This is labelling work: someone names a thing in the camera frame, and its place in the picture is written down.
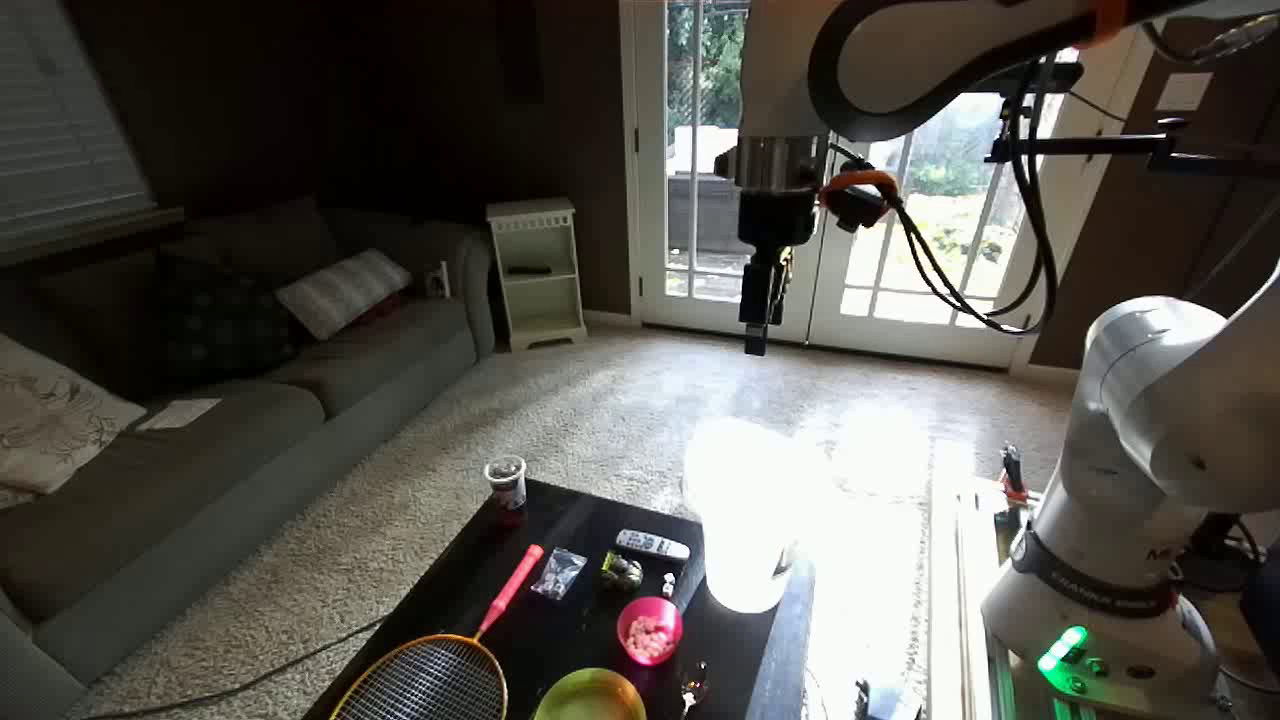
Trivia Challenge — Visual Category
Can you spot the grey fabric sofa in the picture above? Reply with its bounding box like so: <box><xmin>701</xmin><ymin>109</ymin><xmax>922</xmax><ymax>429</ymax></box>
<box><xmin>0</xmin><ymin>195</ymin><xmax>501</xmax><ymax>720</ymax></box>

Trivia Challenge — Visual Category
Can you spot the white window blind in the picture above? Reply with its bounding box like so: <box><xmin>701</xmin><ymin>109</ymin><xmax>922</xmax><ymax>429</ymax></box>
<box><xmin>0</xmin><ymin>0</ymin><xmax>160</xmax><ymax>251</ymax></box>

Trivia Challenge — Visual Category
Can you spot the black camera boom stand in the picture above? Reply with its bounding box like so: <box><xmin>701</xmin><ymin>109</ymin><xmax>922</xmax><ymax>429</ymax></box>
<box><xmin>983</xmin><ymin>114</ymin><xmax>1280</xmax><ymax>181</ymax></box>

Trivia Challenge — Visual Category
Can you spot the green glowing indicator light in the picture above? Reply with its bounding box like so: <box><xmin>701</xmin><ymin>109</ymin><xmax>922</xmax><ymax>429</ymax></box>
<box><xmin>1035</xmin><ymin>621</ymin><xmax>1113</xmax><ymax>700</ymax></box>

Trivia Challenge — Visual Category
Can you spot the white wall plate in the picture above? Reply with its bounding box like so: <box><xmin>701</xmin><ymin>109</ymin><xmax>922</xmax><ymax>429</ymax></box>
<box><xmin>1155</xmin><ymin>67</ymin><xmax>1217</xmax><ymax>119</ymax></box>

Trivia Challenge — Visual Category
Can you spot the small clear cup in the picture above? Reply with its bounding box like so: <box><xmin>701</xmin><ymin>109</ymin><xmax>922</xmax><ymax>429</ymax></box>
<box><xmin>478</xmin><ymin>450</ymin><xmax>533</xmax><ymax>514</ymax></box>

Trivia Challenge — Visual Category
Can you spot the red black clamp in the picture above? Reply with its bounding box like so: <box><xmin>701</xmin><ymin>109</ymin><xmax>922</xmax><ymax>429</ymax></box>
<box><xmin>996</xmin><ymin>440</ymin><xmax>1032</xmax><ymax>518</ymax></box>

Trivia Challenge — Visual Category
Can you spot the striped white pillow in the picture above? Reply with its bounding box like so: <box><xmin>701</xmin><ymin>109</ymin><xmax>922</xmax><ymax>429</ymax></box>
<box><xmin>272</xmin><ymin>245</ymin><xmax>417</xmax><ymax>342</ymax></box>

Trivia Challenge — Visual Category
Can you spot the silver metal spoon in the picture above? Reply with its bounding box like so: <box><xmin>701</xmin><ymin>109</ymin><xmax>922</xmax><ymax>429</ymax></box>
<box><xmin>672</xmin><ymin>654</ymin><xmax>712</xmax><ymax>720</ymax></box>

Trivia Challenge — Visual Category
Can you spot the pink plastic bowl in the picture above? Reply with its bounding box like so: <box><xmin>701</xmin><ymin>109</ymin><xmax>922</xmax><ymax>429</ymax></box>
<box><xmin>612</xmin><ymin>593</ymin><xmax>690</xmax><ymax>670</ymax></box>

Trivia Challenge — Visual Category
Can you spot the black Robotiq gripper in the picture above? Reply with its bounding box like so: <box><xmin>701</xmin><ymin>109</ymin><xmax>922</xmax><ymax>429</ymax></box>
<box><xmin>716</xmin><ymin>131</ymin><xmax>824</xmax><ymax>361</ymax></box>

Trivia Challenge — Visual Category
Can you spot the clear plastic bag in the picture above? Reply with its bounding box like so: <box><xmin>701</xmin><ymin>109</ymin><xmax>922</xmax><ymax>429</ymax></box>
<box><xmin>522</xmin><ymin>543</ymin><xmax>590</xmax><ymax>602</ymax></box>

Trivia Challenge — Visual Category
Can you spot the white paper sheet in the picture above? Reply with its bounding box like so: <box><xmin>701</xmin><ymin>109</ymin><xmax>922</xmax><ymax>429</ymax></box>
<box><xmin>131</xmin><ymin>390</ymin><xmax>224</xmax><ymax>434</ymax></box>

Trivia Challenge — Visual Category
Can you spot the small green packet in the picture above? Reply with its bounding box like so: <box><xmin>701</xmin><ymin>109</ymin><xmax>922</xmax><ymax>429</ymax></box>
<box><xmin>596</xmin><ymin>549</ymin><xmax>649</xmax><ymax>593</ymax></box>

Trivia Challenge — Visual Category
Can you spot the white patterned blanket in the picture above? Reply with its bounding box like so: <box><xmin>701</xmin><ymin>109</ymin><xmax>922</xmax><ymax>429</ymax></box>
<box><xmin>0</xmin><ymin>332</ymin><xmax>146</xmax><ymax>511</ymax></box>

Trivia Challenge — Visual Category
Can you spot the black floor cable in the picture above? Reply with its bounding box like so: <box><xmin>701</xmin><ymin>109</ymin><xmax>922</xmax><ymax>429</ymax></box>
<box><xmin>76</xmin><ymin>613</ymin><xmax>392</xmax><ymax>720</ymax></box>

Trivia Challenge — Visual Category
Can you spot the orange handled badminton racket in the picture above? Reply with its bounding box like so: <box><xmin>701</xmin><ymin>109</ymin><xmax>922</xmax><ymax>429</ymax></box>
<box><xmin>325</xmin><ymin>539</ymin><xmax>551</xmax><ymax>720</ymax></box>

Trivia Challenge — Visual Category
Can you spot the dark patterned pillow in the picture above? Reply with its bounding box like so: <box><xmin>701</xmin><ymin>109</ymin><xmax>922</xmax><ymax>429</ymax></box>
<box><xmin>156</xmin><ymin>251</ymin><xmax>303</xmax><ymax>382</ymax></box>

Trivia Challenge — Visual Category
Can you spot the white small shelf unit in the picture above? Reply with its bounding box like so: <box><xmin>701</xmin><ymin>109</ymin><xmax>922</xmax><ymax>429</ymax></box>
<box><xmin>482</xmin><ymin>195</ymin><xmax>590</xmax><ymax>354</ymax></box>

